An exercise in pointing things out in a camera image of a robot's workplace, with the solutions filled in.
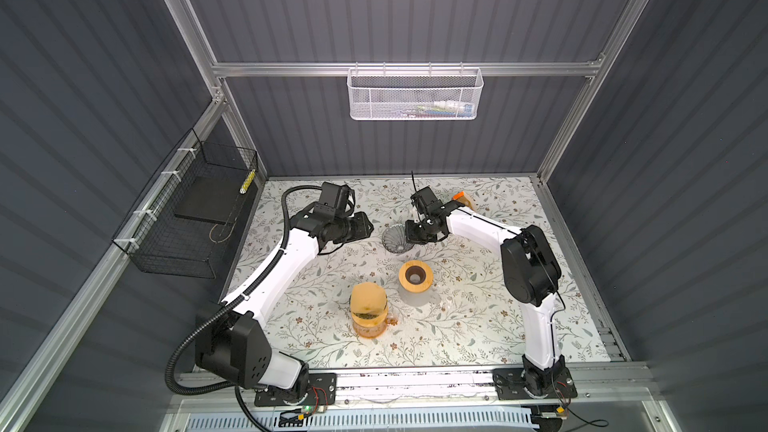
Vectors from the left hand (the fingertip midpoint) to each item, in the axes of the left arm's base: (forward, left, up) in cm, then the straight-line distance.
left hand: (368, 227), depth 82 cm
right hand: (+5, -13, -14) cm, 20 cm away
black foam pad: (+5, +40, +9) cm, 41 cm away
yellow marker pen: (+11, +33, +8) cm, 36 cm away
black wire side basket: (-2, +45, +8) cm, 46 cm away
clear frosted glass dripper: (-14, -14, -17) cm, 26 cm away
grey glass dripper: (+7, -8, -17) cm, 20 cm away
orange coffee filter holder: (+18, -33, -10) cm, 38 cm away
